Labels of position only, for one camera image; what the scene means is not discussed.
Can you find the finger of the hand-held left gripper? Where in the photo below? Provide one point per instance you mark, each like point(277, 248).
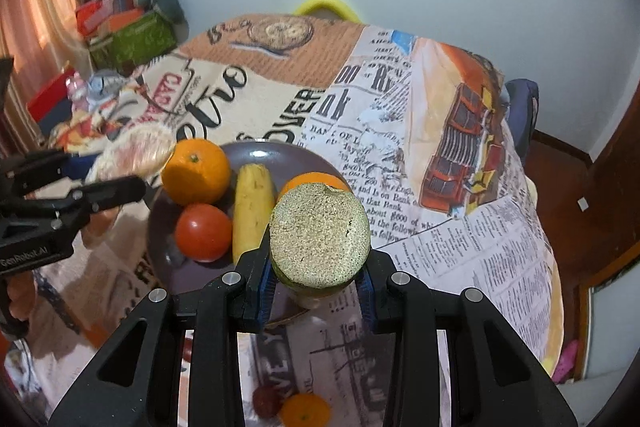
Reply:
point(112, 193)
point(75, 165)

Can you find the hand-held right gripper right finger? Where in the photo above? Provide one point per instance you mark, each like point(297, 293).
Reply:
point(366, 302)

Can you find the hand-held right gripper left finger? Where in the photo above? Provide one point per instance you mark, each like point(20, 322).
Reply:
point(264, 302)

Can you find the pale pink peach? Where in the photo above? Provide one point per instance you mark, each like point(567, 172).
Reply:
point(135, 152)

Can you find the dark purple plate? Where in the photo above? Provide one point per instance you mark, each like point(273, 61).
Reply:
point(162, 234)

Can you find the large orange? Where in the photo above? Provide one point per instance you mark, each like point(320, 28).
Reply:
point(310, 180)
point(195, 172)

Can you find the red tomato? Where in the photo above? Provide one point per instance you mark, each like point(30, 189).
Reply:
point(202, 232)

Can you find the red box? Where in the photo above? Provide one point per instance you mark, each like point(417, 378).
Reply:
point(50, 99)

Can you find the crumpled clear plastic bag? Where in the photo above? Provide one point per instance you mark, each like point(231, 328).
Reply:
point(95, 89)

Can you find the small orange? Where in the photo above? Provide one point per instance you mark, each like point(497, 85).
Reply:
point(305, 411)

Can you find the green patterned bag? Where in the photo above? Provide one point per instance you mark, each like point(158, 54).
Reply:
point(140, 42)

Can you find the pile of red boxes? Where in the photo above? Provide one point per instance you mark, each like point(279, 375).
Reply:
point(105, 17)

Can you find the orange striped curtain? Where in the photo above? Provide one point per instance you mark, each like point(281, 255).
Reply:
point(40, 7)

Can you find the printed retro blanket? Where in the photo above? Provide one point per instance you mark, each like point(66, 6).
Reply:
point(440, 117)

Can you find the small white card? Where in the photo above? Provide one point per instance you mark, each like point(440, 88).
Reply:
point(582, 204)

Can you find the dark blue chair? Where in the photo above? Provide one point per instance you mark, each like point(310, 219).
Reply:
point(522, 117)

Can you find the white sliding wardrobe door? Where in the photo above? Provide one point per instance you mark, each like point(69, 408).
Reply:
point(610, 332)

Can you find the brown wooden door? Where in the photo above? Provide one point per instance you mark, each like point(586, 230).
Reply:
point(617, 187)

